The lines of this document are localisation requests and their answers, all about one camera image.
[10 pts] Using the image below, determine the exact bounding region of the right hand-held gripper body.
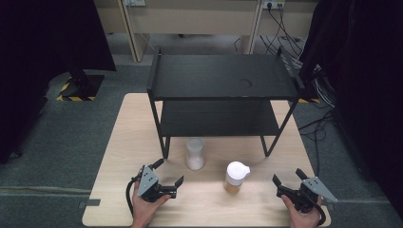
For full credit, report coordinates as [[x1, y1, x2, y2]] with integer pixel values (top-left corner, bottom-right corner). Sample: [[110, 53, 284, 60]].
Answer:
[[277, 176, 338, 214]]

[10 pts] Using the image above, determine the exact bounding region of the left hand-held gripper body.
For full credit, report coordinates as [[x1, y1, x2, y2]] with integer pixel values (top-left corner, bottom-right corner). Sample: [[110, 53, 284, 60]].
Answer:
[[137, 164, 166, 203]]

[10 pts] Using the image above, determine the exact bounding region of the clear jar of white powder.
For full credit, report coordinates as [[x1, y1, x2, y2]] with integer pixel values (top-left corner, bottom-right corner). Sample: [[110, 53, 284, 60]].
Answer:
[[184, 137, 206, 171]]

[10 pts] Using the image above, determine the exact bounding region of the white-lidded jar of amber liquid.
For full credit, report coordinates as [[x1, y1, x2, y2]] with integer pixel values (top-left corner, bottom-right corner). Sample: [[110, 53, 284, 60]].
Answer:
[[222, 161, 251, 195]]

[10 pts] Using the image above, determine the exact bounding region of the black two-tier rack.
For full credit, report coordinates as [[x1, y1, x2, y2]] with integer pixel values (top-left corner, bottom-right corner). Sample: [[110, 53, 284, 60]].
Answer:
[[146, 46, 307, 160]]

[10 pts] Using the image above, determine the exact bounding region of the person's right hand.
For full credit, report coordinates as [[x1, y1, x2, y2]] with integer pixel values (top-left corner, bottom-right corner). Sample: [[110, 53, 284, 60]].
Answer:
[[279, 194, 324, 228]]

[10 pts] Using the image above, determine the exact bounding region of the person's left hand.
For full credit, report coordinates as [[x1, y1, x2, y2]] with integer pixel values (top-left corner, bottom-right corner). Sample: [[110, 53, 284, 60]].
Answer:
[[130, 181, 172, 228]]

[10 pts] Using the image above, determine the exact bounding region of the grey floor tape strip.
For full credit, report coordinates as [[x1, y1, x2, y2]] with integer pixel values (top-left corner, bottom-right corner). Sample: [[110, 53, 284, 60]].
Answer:
[[78, 198, 102, 209]]

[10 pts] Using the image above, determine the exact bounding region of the black stand base, striped tape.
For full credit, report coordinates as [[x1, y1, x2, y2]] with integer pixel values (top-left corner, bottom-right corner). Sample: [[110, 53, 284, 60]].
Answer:
[[56, 73, 106, 103]]

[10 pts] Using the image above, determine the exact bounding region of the beige desk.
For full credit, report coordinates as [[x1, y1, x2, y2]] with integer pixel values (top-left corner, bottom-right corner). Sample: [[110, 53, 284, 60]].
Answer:
[[93, 0, 319, 64]]

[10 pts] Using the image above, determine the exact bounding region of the left hand-held gripper cable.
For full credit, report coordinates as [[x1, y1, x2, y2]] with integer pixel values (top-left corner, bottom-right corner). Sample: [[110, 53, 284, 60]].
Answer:
[[125, 176, 142, 217]]

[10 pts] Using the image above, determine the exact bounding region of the hand-held gripper cable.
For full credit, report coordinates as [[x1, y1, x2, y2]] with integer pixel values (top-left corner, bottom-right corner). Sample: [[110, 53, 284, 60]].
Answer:
[[125, 176, 142, 217], [312, 201, 328, 227]]

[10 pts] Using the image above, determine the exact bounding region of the right hand-held gripper cable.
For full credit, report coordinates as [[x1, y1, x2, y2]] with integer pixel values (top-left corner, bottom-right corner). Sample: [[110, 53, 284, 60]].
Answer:
[[312, 201, 328, 227]]

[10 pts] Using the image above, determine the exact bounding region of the black floor cable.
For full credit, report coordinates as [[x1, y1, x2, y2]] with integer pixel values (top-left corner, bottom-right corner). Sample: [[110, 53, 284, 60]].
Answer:
[[297, 108, 337, 179]]

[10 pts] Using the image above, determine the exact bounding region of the white cable bundle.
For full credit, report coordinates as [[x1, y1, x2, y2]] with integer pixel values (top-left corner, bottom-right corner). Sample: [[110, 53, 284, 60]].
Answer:
[[312, 77, 337, 109]]

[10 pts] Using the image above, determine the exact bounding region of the black power cable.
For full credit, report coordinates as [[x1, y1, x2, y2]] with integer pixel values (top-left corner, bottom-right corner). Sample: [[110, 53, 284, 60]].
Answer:
[[278, 4, 303, 44], [267, 3, 307, 57]]

